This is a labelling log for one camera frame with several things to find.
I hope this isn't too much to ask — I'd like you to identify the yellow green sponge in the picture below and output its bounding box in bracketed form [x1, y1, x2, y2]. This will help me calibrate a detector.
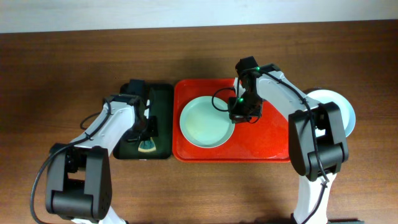
[138, 138, 156, 153]

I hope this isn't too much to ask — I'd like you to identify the green plate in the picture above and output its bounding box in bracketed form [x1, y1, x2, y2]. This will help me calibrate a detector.
[179, 96, 235, 149]

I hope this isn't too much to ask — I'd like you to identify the light blue plate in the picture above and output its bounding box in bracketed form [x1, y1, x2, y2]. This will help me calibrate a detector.
[307, 89, 356, 137]

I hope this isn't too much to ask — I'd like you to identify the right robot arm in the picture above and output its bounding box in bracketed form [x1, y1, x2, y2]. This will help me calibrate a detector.
[227, 57, 349, 223]

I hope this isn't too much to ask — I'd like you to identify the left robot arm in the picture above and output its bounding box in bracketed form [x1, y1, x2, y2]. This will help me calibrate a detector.
[45, 80, 157, 223]

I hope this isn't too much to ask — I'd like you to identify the black plastic tray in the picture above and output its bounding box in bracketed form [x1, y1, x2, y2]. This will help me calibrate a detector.
[113, 82, 174, 160]

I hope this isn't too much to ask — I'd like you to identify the red plastic tray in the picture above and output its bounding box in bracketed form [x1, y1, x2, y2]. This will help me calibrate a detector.
[172, 78, 290, 163]

